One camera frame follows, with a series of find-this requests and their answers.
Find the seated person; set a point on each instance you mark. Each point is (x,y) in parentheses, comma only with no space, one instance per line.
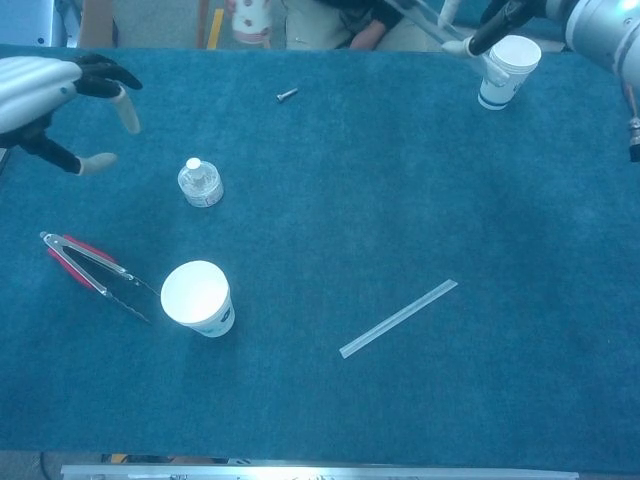
(315,20)

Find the teal table cloth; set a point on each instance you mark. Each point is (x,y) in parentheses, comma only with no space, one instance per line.
(450,225)

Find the clear glass test tube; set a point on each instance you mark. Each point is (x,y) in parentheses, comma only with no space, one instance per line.
(425,17)

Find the aluminium frame rail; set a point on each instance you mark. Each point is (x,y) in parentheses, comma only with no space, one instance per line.
(320,472)

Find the brown cardboard board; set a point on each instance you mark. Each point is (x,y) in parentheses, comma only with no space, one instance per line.
(95,22)

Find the clear flat plastic strip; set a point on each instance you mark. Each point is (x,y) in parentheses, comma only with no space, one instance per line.
(398,318)

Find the stacked white paper cups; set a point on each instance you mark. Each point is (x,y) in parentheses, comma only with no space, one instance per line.
(517,55)

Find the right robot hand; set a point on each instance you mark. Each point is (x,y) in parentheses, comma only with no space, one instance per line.
(495,30)

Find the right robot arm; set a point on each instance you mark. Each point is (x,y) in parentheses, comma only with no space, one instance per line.
(605,30)

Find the small metal bolt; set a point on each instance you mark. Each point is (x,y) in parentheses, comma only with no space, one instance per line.
(286,94)

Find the silver metal cabinet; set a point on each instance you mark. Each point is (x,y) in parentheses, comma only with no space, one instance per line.
(60,20)

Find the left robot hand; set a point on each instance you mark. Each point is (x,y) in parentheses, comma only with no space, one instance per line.
(30,85)

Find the single white paper cup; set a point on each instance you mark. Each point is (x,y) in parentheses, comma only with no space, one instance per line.
(195,292)

